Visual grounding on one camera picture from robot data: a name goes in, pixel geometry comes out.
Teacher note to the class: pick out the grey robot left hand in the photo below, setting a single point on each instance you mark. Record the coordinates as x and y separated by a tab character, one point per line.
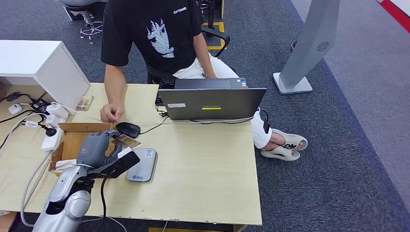
94	150

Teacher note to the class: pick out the person's right hand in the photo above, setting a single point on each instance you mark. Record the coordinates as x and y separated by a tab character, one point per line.
112	113

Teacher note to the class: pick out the person's left hand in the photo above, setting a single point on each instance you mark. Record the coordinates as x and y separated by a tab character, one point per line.
211	76

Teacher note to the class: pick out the orange printed ID card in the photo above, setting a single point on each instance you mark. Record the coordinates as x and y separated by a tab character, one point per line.
128	141

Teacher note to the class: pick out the person's right forearm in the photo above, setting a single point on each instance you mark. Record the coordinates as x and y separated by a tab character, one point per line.
115	86

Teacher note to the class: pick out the person's left forearm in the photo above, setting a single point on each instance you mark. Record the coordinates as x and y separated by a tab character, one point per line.
203	54

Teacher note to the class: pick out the brown printed card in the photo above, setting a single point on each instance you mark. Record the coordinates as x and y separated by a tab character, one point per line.
84	102

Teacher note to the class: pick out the grey card reader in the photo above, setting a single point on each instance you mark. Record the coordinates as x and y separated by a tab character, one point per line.
147	166

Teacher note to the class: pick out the person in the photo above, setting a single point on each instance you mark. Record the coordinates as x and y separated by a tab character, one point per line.
128	32

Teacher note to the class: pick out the black computer mouse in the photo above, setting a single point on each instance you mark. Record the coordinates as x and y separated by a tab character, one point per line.
127	129

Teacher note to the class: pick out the grey laptop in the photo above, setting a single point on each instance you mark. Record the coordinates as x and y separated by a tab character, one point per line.
214	104

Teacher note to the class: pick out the cardboard box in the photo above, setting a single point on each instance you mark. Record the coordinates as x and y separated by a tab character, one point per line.
67	144

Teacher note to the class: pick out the white crumpled tissue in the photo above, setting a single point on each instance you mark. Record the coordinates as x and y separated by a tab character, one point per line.
64	164

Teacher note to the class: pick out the white power strip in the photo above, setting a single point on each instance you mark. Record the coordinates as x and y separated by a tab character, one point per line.
51	143

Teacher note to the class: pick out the black power plug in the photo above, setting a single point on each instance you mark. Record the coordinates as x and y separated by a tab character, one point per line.
50	132

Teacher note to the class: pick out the black keyboard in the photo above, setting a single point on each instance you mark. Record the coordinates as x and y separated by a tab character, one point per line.
163	93

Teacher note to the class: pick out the small white power adapter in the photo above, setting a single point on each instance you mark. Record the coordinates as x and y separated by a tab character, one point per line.
52	121

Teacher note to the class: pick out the large white charger block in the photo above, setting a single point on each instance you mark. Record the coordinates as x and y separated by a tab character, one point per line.
57	110

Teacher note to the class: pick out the black office chair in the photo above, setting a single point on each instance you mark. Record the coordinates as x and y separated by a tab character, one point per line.
153	73

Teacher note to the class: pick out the black power brick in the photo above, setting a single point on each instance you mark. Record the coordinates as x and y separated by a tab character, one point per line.
40	106

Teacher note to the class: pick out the black laptop power adapter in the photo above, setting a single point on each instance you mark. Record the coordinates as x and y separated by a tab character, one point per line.
266	127

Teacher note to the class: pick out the chrome base stool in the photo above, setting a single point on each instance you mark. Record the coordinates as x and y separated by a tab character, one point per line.
90	29

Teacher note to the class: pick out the dark round floor object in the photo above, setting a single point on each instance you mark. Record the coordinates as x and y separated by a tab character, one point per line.
293	46

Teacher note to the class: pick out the white computer mouse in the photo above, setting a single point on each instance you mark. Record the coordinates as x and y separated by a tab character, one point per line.
15	109

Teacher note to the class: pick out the white cabinet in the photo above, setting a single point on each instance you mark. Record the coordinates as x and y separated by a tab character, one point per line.
32	57

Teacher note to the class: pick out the beige slide sandal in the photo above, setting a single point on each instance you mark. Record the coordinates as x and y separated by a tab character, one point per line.
278	154
293	139

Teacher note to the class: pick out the grey kiosk stand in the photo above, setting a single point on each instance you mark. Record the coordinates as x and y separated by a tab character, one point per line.
312	38

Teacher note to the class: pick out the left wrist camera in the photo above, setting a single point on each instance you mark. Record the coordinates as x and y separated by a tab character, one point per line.
121	165

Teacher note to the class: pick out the black metal frame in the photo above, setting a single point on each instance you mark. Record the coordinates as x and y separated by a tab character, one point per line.
209	12

